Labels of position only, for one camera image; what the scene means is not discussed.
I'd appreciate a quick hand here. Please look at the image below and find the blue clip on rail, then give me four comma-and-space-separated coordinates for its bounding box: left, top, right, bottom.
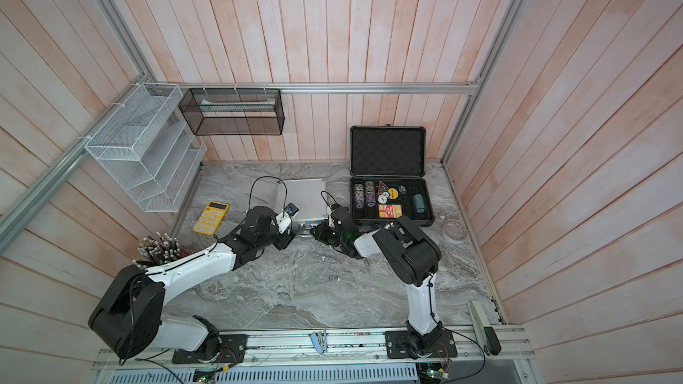
309, 330, 327, 355

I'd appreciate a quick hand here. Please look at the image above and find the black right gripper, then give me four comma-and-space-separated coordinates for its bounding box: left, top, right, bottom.
309, 222, 348, 247

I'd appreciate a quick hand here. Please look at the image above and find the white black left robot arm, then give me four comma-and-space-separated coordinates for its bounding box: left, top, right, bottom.
88, 203, 299, 363

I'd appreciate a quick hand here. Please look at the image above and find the clear tape roll red print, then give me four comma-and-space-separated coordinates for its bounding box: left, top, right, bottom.
442, 220, 469, 244

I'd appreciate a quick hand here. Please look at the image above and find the green chip stack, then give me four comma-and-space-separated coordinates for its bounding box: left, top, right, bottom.
413, 194, 427, 213

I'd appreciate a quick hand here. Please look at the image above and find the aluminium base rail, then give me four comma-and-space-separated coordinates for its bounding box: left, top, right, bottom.
88, 325, 544, 383

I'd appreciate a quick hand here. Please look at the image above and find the playing card deck box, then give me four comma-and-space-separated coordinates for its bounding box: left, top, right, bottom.
378, 204, 403, 220

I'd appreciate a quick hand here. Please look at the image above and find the black mesh wall basket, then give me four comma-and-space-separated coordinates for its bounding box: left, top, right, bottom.
179, 87, 286, 136

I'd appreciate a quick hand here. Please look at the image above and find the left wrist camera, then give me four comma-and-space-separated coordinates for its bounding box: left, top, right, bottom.
276, 203, 299, 234

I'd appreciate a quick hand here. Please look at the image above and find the yellow calculator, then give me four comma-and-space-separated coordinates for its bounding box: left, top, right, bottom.
193, 201, 229, 236

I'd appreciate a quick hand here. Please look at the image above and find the white wire mesh shelf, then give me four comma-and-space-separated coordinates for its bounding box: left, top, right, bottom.
85, 83, 206, 213

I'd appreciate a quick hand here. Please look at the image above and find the red pencil cup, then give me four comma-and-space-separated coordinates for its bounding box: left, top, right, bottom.
133, 232, 190, 270

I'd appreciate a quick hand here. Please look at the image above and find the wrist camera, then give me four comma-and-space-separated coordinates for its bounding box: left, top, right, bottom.
276, 203, 299, 234
327, 207, 336, 228

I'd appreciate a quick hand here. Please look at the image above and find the silver aluminium poker case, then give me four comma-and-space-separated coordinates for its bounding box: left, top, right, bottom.
276, 178, 328, 238

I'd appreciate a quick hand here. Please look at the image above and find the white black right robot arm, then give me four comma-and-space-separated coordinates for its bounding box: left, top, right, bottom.
309, 204, 444, 359

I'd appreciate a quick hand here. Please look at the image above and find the dark grey poker case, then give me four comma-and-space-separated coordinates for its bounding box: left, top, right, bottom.
350, 126, 435, 227

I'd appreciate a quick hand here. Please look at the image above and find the poker chip stack row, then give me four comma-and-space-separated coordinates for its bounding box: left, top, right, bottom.
352, 181, 377, 210

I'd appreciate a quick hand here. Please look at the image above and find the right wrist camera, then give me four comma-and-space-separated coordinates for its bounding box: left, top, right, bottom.
327, 207, 336, 228

